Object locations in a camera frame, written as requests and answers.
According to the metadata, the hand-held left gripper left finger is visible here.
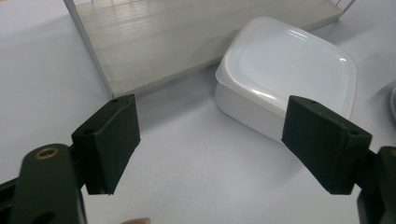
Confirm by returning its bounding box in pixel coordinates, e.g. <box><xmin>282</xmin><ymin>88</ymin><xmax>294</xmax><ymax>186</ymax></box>
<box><xmin>70</xmin><ymin>93</ymin><xmax>142</xmax><ymax>196</ymax></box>

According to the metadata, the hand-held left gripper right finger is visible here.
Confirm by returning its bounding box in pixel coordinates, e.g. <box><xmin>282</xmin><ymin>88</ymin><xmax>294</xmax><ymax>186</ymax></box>
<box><xmin>280</xmin><ymin>94</ymin><xmax>374</xmax><ymax>196</ymax></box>

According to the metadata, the white square lidded container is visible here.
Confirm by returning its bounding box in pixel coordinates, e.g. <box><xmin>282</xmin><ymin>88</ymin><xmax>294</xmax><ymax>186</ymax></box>
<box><xmin>214</xmin><ymin>16</ymin><xmax>358</xmax><ymax>144</ymax></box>

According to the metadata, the white wire rack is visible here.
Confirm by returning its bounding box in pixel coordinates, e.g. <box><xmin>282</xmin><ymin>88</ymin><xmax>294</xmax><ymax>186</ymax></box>
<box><xmin>63</xmin><ymin>0</ymin><xmax>358</xmax><ymax>99</ymax></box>

